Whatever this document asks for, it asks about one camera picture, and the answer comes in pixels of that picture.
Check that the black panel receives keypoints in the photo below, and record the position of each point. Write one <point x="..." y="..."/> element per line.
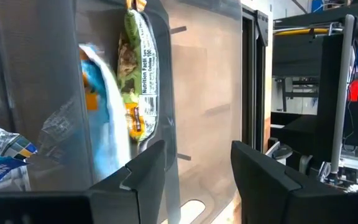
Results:
<point x="328" y="77"/>

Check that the grey translucent plastic bin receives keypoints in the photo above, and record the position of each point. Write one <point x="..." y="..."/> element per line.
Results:
<point x="204" y="93"/>
<point x="42" y="62"/>

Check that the silver pole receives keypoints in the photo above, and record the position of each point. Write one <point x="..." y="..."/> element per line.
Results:
<point x="342" y="93"/>

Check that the red box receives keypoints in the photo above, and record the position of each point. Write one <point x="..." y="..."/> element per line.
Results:
<point x="354" y="90"/>

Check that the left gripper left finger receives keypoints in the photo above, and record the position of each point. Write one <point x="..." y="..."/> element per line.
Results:
<point x="129" y="199"/>

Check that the blue and white granola bar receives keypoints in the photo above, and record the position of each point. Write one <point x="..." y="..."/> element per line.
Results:
<point x="110" y="140"/>

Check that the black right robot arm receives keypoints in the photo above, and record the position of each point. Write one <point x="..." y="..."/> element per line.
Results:
<point x="300" y="133"/>

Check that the black metal table frame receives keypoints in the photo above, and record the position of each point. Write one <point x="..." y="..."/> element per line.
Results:
<point x="249" y="93"/>

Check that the green granola bar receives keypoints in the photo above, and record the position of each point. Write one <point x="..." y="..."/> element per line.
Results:
<point x="135" y="62"/>

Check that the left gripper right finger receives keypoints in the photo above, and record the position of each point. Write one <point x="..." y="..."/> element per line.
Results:
<point x="275" y="202"/>

